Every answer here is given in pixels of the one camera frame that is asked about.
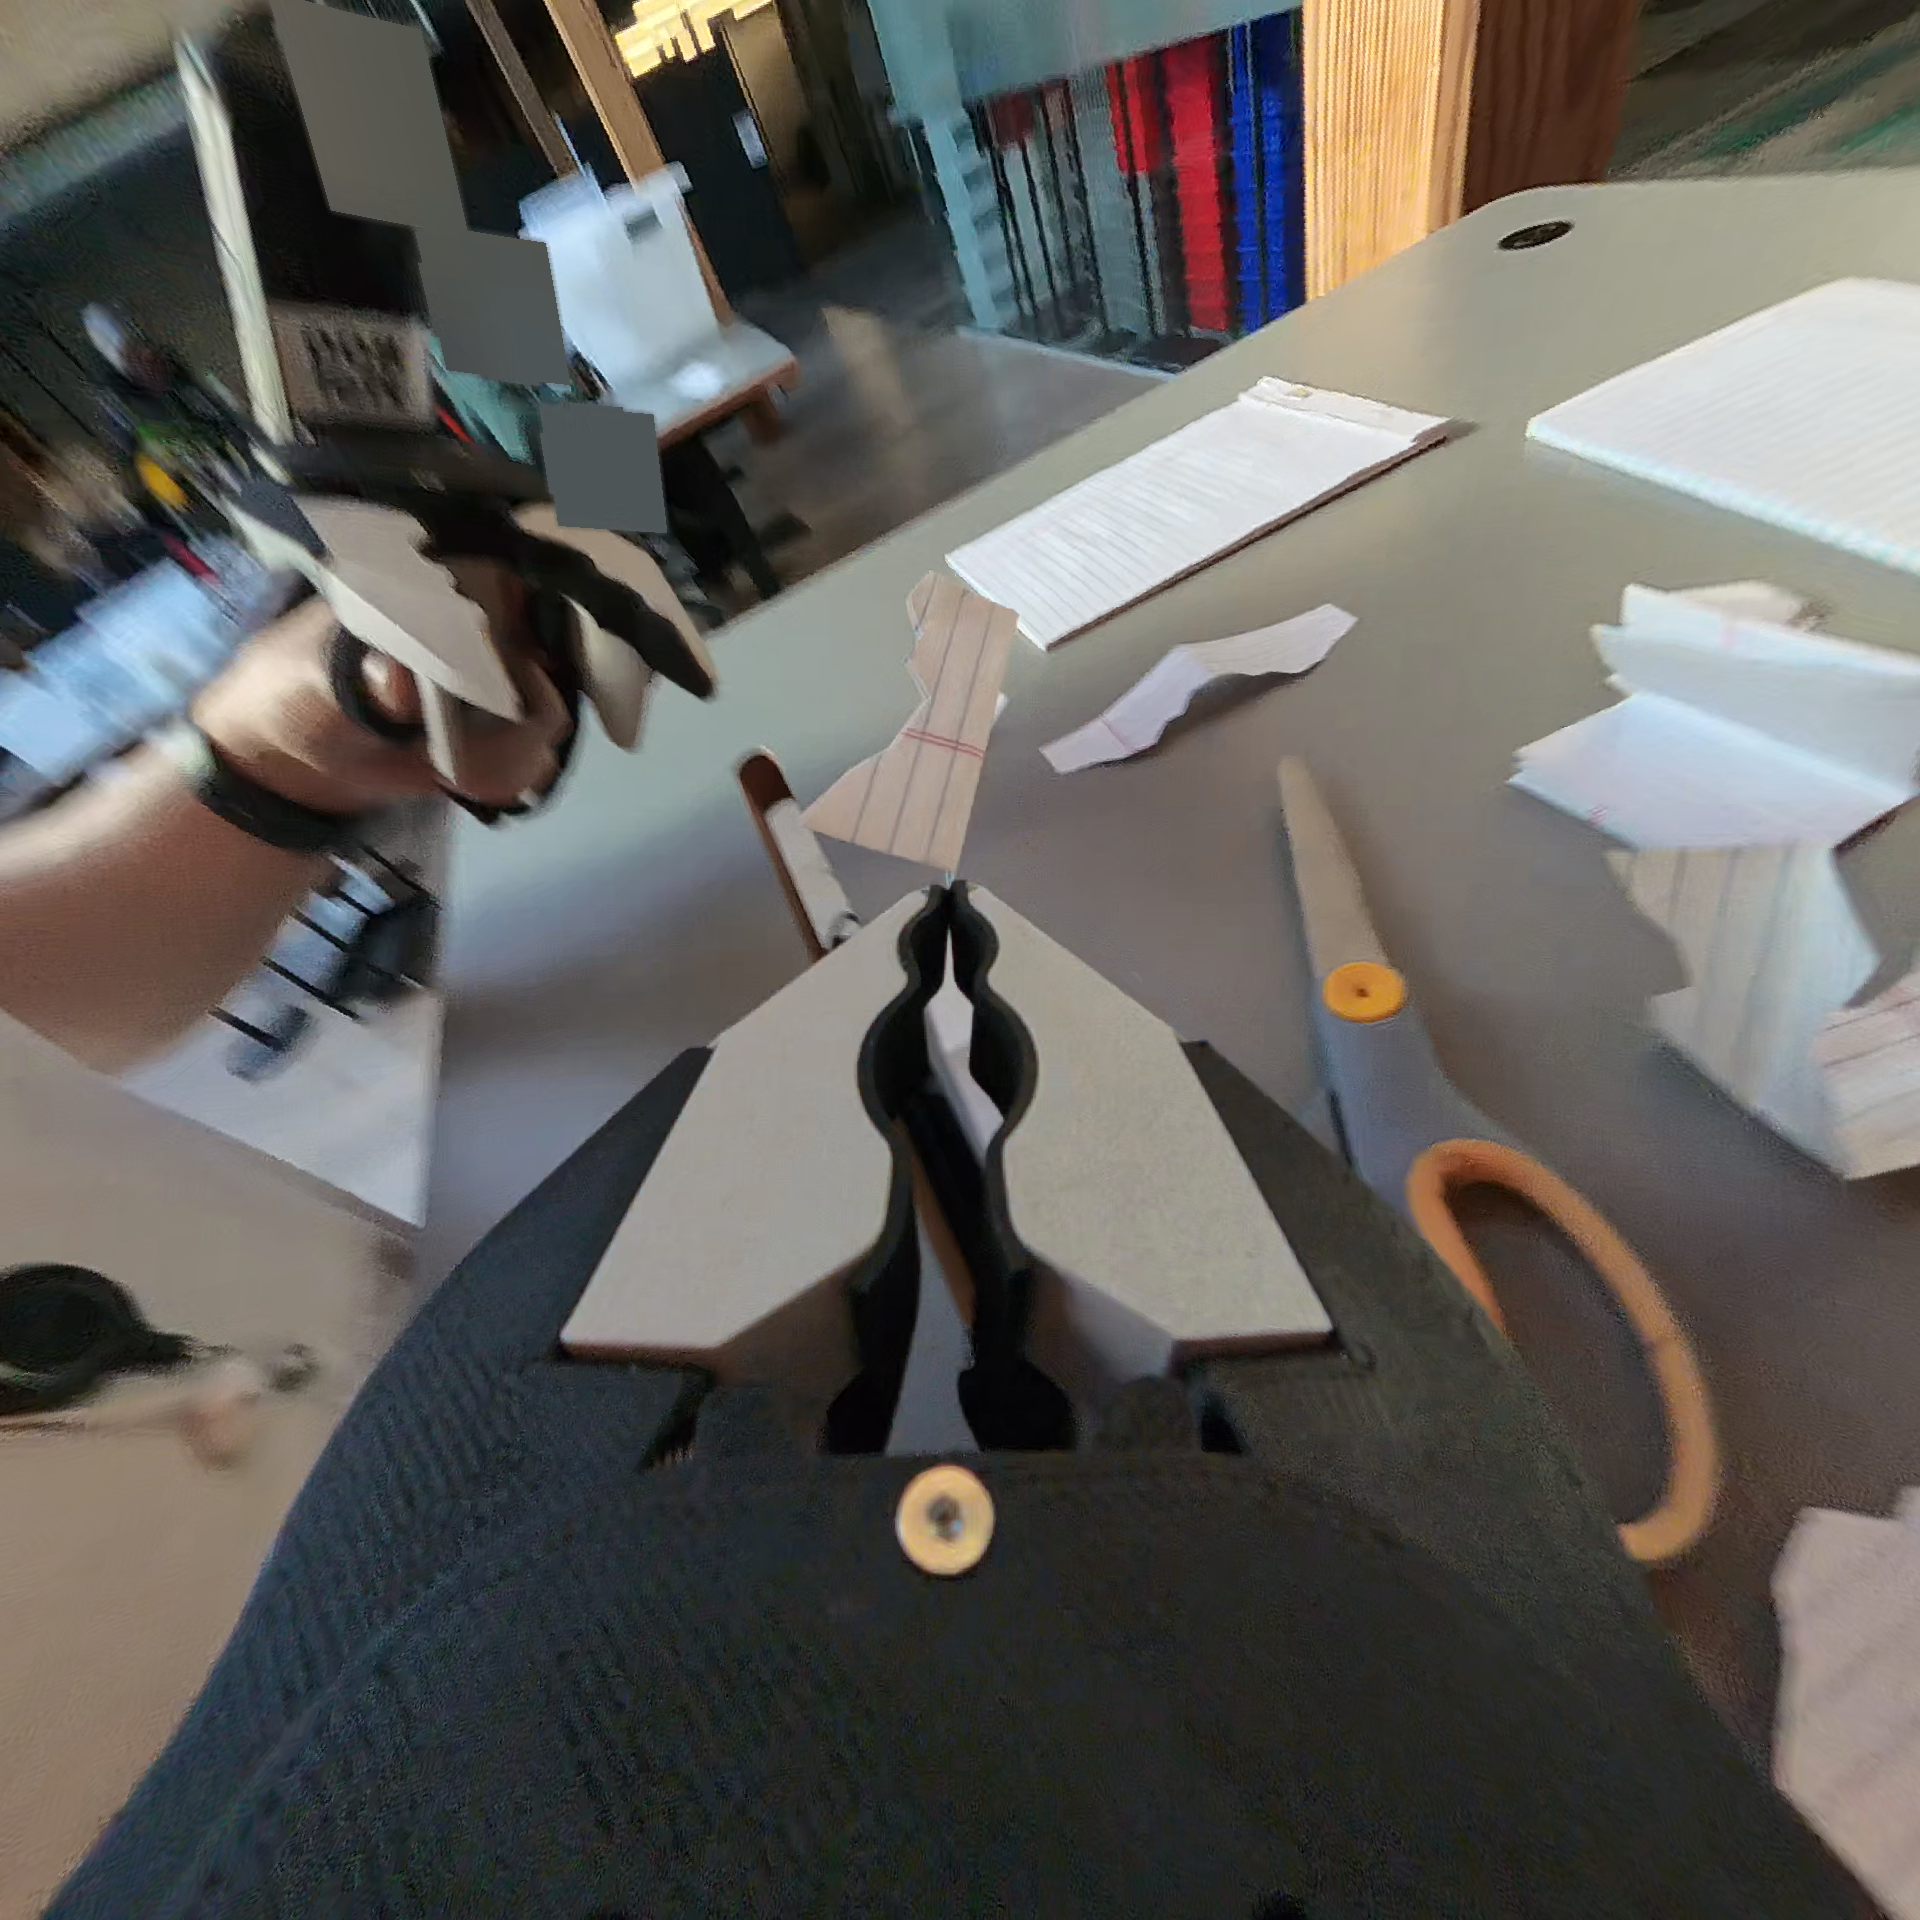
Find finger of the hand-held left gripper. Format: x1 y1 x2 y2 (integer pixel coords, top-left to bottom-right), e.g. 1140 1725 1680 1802
299 499 529 723
570 533 720 755

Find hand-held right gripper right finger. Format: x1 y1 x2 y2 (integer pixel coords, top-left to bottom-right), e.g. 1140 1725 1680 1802
957 883 1337 1455

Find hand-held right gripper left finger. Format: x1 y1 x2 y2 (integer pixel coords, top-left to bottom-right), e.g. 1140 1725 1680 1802
561 884 950 1455

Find grey orange scissors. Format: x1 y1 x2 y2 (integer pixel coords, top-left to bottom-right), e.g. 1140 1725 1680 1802
1276 757 1722 1565

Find narrow lined paper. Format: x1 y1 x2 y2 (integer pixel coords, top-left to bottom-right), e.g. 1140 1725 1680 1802
802 575 1021 875

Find torn lined paper piece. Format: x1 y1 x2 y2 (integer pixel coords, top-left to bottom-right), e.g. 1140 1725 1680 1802
1040 604 1361 778
1770 1504 1920 1914

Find person's left forearm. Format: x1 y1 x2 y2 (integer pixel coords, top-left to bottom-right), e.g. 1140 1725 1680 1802
0 773 308 1074

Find grey desk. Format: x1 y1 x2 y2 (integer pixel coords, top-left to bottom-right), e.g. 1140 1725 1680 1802
404 165 1920 1920

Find person's left hand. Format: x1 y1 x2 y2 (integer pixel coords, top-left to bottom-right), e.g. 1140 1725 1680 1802
192 599 512 826

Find black smartwatch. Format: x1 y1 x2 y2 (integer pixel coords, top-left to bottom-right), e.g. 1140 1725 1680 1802
157 721 365 860

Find white table black legs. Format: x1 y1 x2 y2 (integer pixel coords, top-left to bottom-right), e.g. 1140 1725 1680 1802
516 165 805 601

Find lined paper pad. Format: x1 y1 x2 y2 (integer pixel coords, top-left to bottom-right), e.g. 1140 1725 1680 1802
945 376 1454 652

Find folded lined paper booklet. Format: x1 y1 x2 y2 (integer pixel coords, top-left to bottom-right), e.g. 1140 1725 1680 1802
1507 690 1920 1181

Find stack of red blue crates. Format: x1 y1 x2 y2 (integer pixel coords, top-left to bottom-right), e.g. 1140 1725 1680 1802
1106 17 1308 345

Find curved white paper scrap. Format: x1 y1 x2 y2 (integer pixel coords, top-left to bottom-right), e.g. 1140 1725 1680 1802
1590 584 1920 723

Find white lined legal pad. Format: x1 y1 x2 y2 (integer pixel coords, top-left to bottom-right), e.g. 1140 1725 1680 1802
1526 276 1920 578

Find black harness strap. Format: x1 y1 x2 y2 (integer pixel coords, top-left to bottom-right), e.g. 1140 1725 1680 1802
0 1264 320 1469

